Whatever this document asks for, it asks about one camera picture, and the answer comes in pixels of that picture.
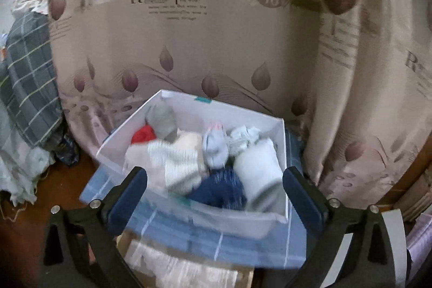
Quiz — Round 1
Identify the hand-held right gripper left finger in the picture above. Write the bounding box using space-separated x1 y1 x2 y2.
40 166 149 288

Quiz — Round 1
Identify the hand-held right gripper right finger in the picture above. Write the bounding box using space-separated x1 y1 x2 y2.
283 166 406 288

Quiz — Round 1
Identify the white hexagon print underwear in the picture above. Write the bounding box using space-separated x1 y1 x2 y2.
125 131 210 194

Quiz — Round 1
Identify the red sock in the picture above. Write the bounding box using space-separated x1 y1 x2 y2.
131 125 156 144

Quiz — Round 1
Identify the grey sock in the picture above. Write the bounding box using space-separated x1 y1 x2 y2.
145 102 179 143

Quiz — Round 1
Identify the navy dotted underwear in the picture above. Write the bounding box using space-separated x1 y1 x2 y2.
188 168 245 208

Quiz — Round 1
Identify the light blue cartoon sock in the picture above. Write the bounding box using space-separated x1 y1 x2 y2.
202 121 233 169

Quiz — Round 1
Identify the white shoe box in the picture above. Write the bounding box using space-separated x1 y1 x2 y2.
95 89 289 239

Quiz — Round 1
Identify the dark plastic packet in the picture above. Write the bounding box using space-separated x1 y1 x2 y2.
56 134 80 168

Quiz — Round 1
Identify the blue checked cloth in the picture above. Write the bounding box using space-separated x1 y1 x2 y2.
79 126 308 270

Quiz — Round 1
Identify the brown wooden board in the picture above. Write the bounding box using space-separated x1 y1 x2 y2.
385 160 432 223

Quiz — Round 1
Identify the pale pink quilted cloth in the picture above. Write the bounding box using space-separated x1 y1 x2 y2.
405 214 432 258

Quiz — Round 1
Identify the grey plaid bedding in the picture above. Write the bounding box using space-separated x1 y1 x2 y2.
0 11 65 150

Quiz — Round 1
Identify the beige leaf print curtain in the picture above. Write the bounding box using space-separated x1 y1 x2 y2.
34 0 432 201

